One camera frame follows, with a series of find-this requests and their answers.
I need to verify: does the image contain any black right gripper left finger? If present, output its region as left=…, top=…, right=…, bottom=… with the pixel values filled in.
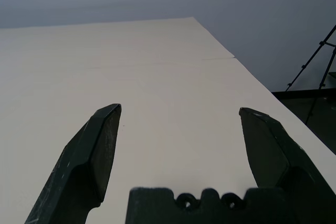
left=25, top=103, right=122, bottom=224

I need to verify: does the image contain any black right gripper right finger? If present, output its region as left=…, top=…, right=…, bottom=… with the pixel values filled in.
left=238, top=107, right=336, bottom=224

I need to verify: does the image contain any black camera tripod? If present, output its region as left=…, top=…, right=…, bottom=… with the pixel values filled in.
left=286, top=24, right=336, bottom=125

